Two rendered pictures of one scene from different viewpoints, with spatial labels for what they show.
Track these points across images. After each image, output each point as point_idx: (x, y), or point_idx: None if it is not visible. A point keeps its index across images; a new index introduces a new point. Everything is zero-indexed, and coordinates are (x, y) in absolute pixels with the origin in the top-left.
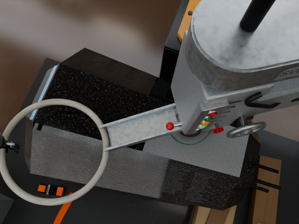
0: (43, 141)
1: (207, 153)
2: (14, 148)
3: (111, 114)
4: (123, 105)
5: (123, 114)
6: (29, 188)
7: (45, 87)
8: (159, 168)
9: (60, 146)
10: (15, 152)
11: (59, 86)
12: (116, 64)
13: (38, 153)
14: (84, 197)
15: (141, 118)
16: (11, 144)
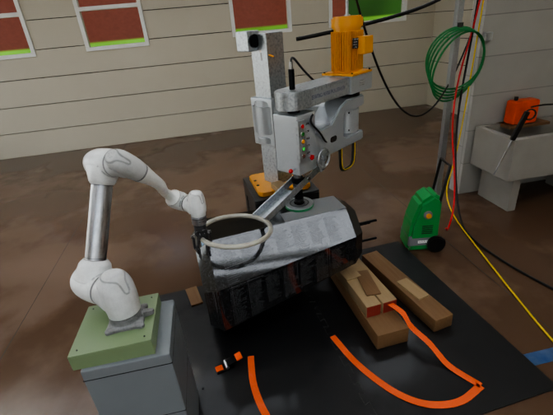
0: (219, 254)
1: (320, 208)
2: (211, 237)
3: (253, 220)
4: None
5: None
6: (206, 376)
7: None
8: (302, 228)
9: (232, 251)
10: (208, 251)
11: (210, 225)
12: None
13: (218, 266)
14: (262, 352)
15: (272, 201)
16: (209, 230)
